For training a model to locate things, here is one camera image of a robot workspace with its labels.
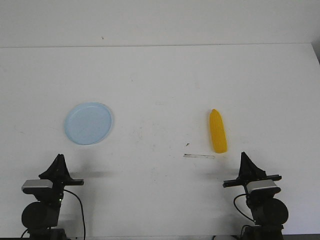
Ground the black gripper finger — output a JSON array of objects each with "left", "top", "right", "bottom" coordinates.
[
  {"left": 238, "top": 151, "right": 250, "bottom": 181},
  {"left": 60, "top": 154, "right": 73, "bottom": 181},
  {"left": 243, "top": 152, "right": 266, "bottom": 179},
  {"left": 38, "top": 154, "right": 61, "bottom": 179}
]

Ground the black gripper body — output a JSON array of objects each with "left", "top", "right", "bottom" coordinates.
[
  {"left": 222, "top": 174, "right": 282, "bottom": 208},
  {"left": 34, "top": 174, "right": 84, "bottom": 208}
]

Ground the yellow corn cob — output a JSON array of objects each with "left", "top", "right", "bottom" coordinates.
[{"left": 209, "top": 109, "right": 228, "bottom": 154}]

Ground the light blue round plate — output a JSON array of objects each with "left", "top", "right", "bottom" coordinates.
[{"left": 63, "top": 102, "right": 113, "bottom": 146}]

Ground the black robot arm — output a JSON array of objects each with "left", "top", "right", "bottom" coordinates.
[
  {"left": 222, "top": 151, "right": 289, "bottom": 240},
  {"left": 21, "top": 154, "right": 86, "bottom": 240}
]

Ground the clear tape strip horizontal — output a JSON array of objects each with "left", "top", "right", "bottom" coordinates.
[{"left": 183, "top": 153, "right": 215, "bottom": 159}]

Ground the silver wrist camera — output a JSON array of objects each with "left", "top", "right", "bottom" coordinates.
[
  {"left": 246, "top": 179, "right": 281, "bottom": 194},
  {"left": 21, "top": 179, "right": 53, "bottom": 194}
]

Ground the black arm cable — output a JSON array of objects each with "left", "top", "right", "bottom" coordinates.
[
  {"left": 233, "top": 193, "right": 256, "bottom": 237},
  {"left": 19, "top": 189, "right": 86, "bottom": 240}
]

